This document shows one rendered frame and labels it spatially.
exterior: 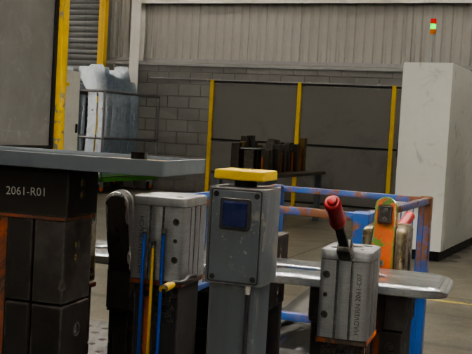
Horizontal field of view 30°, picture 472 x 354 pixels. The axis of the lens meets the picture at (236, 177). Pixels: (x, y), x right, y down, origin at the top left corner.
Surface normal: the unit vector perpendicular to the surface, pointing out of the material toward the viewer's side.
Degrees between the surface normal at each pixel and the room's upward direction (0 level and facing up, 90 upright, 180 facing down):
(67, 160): 90
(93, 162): 90
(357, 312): 90
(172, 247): 90
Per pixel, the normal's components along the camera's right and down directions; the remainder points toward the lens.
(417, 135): -0.43, 0.03
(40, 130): 0.94, 0.08
